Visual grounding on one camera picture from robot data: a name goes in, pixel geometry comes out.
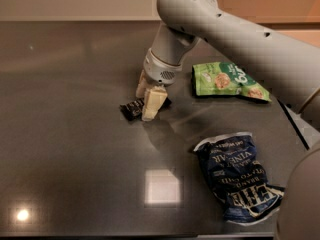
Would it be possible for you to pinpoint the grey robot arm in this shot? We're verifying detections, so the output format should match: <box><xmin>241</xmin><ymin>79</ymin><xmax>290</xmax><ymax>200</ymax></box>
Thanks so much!
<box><xmin>136</xmin><ymin>0</ymin><xmax>320</xmax><ymax>240</ymax></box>

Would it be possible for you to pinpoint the green snack bag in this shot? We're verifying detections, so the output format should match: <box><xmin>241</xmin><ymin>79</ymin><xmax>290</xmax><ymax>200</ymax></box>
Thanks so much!
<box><xmin>192</xmin><ymin>62</ymin><xmax>271</xmax><ymax>102</ymax></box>

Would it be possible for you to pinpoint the black rxbar chocolate bar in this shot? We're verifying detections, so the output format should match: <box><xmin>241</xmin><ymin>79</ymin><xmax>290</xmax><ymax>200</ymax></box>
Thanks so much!
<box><xmin>119</xmin><ymin>97</ymin><xmax>173</xmax><ymax>122</ymax></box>

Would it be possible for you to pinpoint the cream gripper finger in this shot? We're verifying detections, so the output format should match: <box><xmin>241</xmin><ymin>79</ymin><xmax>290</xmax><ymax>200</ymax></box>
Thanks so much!
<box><xmin>142</xmin><ymin>86</ymin><xmax>168</xmax><ymax>121</ymax></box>
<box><xmin>136</xmin><ymin>70</ymin><xmax>150</xmax><ymax>98</ymax></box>

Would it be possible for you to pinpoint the grey side table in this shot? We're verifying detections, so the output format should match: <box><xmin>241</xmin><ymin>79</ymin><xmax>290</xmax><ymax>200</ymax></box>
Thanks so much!
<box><xmin>279</xmin><ymin>102</ymin><xmax>320</xmax><ymax>149</ymax></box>

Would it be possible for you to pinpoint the blue potato chips bag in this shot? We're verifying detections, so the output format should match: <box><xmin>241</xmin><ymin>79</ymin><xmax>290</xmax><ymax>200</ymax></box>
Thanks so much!
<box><xmin>193</xmin><ymin>132</ymin><xmax>285</xmax><ymax>226</ymax></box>

